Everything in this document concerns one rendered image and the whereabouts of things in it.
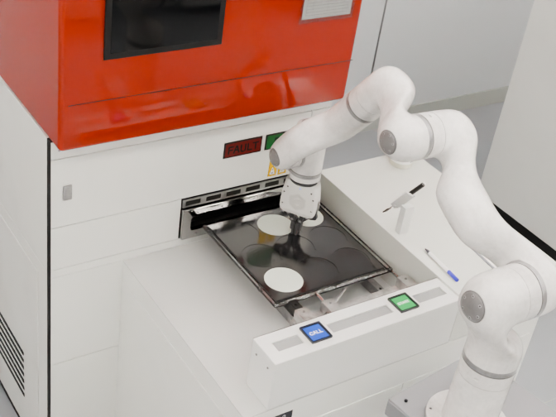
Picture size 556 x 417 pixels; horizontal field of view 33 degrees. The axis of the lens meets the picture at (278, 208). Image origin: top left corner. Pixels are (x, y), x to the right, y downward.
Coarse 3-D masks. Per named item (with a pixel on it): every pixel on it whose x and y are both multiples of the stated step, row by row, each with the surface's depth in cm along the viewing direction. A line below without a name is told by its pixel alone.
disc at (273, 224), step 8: (264, 216) 263; (272, 216) 264; (280, 216) 264; (264, 224) 260; (272, 224) 260; (280, 224) 261; (288, 224) 261; (272, 232) 257; (280, 232) 257; (288, 232) 258
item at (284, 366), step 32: (416, 288) 235; (320, 320) 220; (352, 320) 222; (384, 320) 223; (416, 320) 228; (448, 320) 236; (256, 352) 212; (288, 352) 209; (320, 352) 213; (352, 352) 220; (384, 352) 228; (416, 352) 236; (256, 384) 215; (288, 384) 212; (320, 384) 220
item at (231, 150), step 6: (258, 138) 254; (228, 144) 250; (234, 144) 251; (240, 144) 252; (246, 144) 253; (252, 144) 254; (258, 144) 256; (228, 150) 251; (234, 150) 252; (240, 150) 253; (246, 150) 254; (252, 150) 255; (258, 150) 257; (228, 156) 252
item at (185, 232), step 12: (252, 192) 265; (264, 192) 266; (276, 192) 268; (204, 204) 256; (216, 204) 258; (228, 204) 260; (240, 204) 263; (180, 216) 255; (192, 216) 255; (240, 216) 267; (180, 228) 256; (192, 228) 259
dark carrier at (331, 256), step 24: (288, 216) 265; (240, 240) 252; (264, 240) 254; (288, 240) 255; (312, 240) 257; (336, 240) 258; (264, 264) 245; (288, 264) 246; (312, 264) 248; (336, 264) 249; (360, 264) 251; (264, 288) 237; (312, 288) 239
